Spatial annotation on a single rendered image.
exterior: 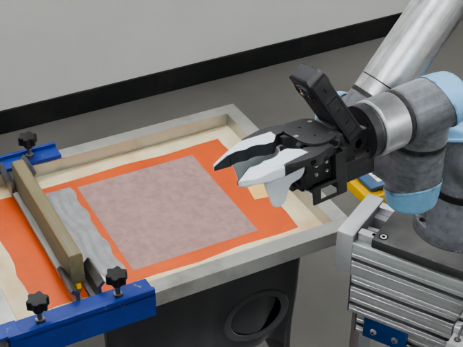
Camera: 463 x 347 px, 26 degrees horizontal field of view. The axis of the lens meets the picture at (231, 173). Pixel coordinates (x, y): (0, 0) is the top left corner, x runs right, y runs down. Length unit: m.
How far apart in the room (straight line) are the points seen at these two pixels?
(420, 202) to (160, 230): 0.97
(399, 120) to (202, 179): 1.18
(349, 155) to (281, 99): 3.34
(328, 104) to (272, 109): 3.32
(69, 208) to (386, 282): 0.81
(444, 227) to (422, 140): 0.42
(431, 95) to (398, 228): 0.51
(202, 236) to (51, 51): 2.25
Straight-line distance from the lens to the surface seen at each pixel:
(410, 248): 1.73
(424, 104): 1.29
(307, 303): 3.48
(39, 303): 1.93
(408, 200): 1.38
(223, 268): 2.08
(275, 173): 1.15
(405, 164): 1.35
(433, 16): 1.44
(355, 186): 2.39
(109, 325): 2.02
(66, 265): 2.06
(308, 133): 1.21
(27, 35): 4.28
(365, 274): 1.86
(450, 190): 1.69
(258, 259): 2.11
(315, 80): 1.17
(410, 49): 1.43
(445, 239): 1.73
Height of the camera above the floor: 2.33
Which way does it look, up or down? 35 degrees down
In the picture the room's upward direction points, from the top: straight up
